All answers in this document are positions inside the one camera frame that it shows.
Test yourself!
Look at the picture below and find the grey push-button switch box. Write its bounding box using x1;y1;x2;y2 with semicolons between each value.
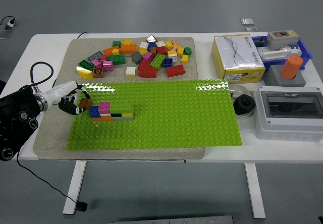
266;30;300;51

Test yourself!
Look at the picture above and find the green studded baseplate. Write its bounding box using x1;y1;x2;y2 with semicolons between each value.
66;79;242;151

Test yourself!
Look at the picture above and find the red long toy brick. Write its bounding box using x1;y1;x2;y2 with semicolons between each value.
138;67;158;78
165;64;186;78

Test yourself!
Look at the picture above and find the blue plastic bin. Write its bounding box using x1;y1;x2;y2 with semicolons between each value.
251;35;313;71

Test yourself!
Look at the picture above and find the small black device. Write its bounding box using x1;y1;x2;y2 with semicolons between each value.
253;37;268;48

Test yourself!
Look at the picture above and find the white circuit breaker strip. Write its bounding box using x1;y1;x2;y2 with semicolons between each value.
259;46;302;61

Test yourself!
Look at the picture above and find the black cable with plug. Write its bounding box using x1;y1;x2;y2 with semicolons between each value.
16;32;89;212

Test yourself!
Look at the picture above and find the yellow and white cardboard box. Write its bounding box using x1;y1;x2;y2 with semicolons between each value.
211;34;266;84

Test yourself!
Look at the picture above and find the dark grey toy brick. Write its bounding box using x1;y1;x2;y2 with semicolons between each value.
131;51;144;65

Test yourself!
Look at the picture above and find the white table leg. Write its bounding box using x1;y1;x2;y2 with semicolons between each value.
62;160;88;215
244;162;266;219

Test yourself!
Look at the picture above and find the grey square block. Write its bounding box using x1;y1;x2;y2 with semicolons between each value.
263;64;306;87

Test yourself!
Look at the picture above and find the orange cylinder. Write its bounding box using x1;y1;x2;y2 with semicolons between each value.
280;55;304;80

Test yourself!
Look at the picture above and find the dark green long brick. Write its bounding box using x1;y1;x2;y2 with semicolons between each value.
107;54;126;66
77;59;96;72

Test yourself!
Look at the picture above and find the black round knob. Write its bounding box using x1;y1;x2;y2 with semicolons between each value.
233;94;256;116

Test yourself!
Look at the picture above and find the grey distribution box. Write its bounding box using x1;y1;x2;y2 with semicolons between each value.
254;86;323;141

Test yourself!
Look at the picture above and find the grey flat long brick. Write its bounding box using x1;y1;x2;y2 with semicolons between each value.
86;50;104;61

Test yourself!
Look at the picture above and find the glossy yellow toy brick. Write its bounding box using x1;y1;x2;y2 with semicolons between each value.
76;66;94;80

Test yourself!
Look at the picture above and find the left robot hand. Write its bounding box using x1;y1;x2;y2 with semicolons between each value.
44;81;90;116

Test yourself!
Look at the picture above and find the grey-brown mat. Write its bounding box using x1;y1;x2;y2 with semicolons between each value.
32;36;206;160

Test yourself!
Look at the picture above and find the lime green long brick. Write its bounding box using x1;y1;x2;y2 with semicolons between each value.
150;53;166;71
109;100;134;114

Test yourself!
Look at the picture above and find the orange long toy brick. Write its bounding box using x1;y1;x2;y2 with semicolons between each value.
91;115;113;122
102;45;120;56
119;44;138;54

